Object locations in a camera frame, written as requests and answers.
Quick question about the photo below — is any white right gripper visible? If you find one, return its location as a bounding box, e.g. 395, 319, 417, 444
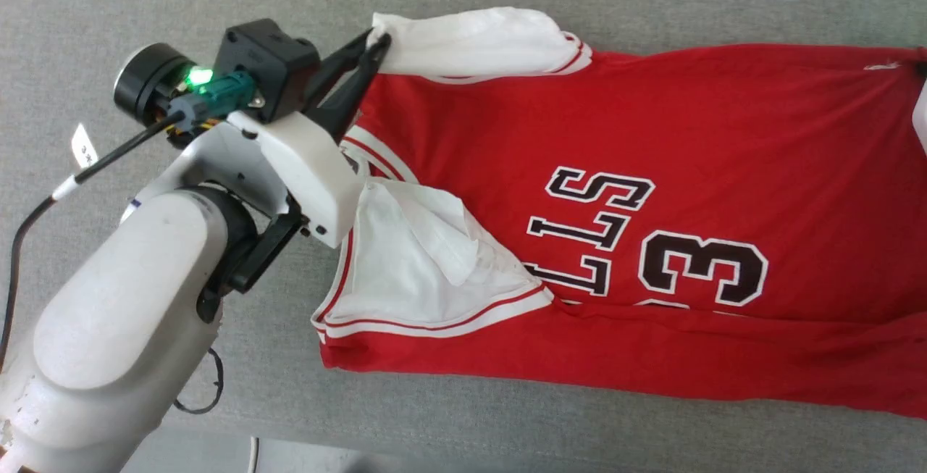
910, 59, 927, 157

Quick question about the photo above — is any white cable label tag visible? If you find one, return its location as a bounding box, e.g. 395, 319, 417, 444
71, 123, 99, 169

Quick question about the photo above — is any left camera cable teal plug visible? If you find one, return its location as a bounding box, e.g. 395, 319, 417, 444
0, 71, 256, 376

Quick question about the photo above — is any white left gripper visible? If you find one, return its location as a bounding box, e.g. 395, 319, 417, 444
114, 27, 393, 249

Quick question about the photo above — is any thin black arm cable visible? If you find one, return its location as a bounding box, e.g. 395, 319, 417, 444
172, 346, 226, 416

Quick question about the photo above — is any red white basketball jersey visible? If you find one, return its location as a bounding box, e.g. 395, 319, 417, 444
310, 7, 927, 420

